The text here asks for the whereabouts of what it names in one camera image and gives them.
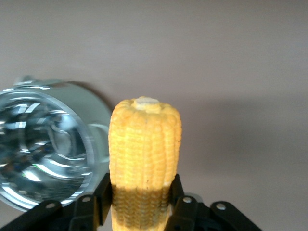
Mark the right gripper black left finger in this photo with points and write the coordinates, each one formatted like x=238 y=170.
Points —
x=86 y=214

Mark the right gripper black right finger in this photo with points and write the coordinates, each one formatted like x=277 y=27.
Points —
x=192 y=216

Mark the yellow corn cob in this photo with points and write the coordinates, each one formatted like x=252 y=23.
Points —
x=144 y=144

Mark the brown table cover sheet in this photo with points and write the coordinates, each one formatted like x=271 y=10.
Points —
x=192 y=48

